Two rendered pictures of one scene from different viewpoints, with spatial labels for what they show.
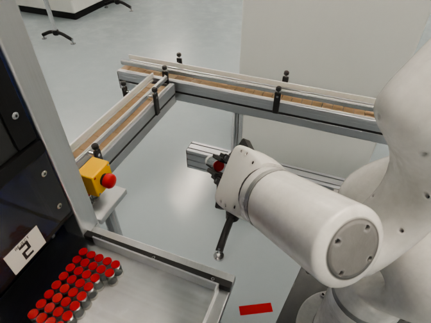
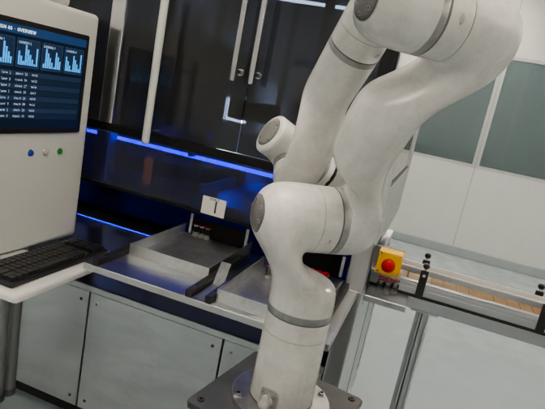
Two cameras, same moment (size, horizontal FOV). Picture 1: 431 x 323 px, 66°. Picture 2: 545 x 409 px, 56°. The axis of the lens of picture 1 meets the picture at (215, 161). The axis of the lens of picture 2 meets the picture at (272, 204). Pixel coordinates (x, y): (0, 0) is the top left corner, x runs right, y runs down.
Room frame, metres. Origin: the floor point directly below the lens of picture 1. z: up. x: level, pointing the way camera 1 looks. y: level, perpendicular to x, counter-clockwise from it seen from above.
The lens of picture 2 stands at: (0.12, -1.14, 1.43)
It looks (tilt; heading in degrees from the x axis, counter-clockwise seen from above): 12 degrees down; 85
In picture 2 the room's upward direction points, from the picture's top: 11 degrees clockwise
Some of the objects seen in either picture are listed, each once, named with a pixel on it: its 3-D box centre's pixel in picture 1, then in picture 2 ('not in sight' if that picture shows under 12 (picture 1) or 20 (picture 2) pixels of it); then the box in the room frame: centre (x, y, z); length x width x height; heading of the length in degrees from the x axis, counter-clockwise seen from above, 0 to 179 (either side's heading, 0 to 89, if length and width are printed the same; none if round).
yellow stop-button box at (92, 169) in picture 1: (93, 175); (389, 261); (0.63, 0.32, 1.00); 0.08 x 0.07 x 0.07; 69
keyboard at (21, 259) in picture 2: not in sight; (47, 258); (-0.38, 0.34, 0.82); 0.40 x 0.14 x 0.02; 68
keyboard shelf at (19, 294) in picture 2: not in sight; (38, 264); (-0.41, 0.35, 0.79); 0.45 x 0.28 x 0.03; 68
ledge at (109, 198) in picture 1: (94, 199); (386, 296); (0.66, 0.36, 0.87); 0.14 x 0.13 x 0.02; 69
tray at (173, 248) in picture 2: not in sight; (195, 247); (0.04, 0.43, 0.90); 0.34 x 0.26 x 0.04; 69
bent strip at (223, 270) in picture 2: not in sight; (214, 279); (0.12, 0.16, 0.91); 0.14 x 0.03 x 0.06; 69
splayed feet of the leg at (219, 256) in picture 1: (232, 218); not in sight; (1.22, -0.10, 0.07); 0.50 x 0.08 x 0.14; 159
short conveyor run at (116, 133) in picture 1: (115, 127); (478, 297); (0.95, 0.35, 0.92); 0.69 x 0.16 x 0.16; 159
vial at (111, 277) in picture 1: (111, 277); not in sight; (0.39, 0.24, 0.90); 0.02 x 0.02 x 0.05
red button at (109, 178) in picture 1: (107, 180); (388, 265); (0.62, 0.28, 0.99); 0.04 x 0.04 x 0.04; 69
